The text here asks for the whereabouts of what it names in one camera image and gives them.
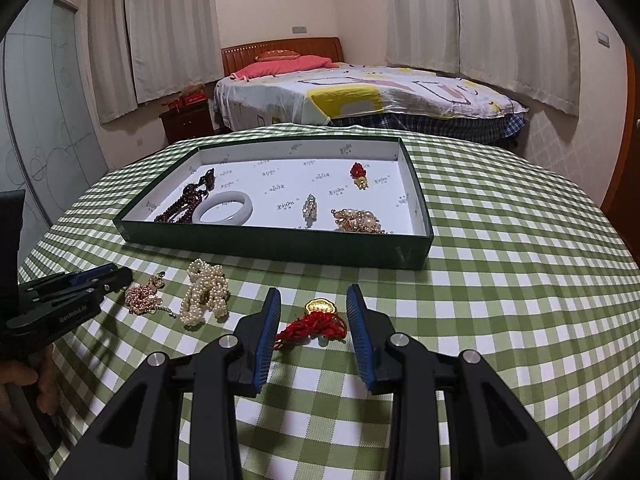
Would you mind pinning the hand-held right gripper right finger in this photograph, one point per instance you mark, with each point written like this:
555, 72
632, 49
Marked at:
357, 335

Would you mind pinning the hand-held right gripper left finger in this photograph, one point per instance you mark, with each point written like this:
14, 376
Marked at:
265, 340

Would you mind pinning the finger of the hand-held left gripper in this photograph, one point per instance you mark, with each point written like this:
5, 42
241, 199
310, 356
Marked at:
45, 282
117, 279

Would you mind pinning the red knot gold ingot charm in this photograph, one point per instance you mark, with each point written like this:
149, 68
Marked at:
320, 327

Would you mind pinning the green shallow box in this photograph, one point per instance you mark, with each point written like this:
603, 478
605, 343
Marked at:
300, 252

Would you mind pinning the white jade bangle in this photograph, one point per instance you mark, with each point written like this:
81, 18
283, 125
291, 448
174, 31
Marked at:
222, 220

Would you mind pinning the dark tassel pendant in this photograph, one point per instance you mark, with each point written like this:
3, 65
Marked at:
207, 178

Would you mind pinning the silver rhinestone brooch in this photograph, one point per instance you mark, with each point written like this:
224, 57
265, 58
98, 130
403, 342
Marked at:
310, 207

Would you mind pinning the red flower charm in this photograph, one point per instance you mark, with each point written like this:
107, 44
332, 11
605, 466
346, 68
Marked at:
357, 171

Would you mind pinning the person's left hand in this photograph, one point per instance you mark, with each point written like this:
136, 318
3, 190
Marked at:
47, 385

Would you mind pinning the green checkered tablecloth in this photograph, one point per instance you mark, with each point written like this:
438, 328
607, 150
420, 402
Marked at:
500, 310

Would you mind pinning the dark wooden nightstand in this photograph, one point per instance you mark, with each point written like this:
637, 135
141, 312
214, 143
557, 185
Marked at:
187, 122

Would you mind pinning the frosted glass wardrobe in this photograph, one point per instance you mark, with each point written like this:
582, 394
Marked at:
45, 110

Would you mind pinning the red gift box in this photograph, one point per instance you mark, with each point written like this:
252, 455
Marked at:
175, 104
195, 98

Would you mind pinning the brown plush toy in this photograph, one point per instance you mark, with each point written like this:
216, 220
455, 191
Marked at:
192, 89

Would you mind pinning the blue plaid mattress cover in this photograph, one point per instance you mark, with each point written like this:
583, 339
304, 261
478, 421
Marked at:
450, 127

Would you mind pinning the white curtain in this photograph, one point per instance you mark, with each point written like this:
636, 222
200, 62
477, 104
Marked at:
112, 50
175, 35
420, 15
520, 35

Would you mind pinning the patterned bed sheet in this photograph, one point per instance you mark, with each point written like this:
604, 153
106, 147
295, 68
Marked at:
400, 90

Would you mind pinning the pink pillow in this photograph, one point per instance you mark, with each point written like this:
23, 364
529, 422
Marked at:
280, 66

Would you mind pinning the orange cushion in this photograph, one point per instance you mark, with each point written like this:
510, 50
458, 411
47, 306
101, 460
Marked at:
277, 54

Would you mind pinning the wooden bed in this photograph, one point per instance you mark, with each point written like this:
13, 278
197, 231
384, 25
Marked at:
310, 47

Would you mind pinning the wooden door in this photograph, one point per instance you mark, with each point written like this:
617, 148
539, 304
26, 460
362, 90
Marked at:
625, 160

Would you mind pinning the wall light switch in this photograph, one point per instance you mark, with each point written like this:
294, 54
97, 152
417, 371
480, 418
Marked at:
603, 39

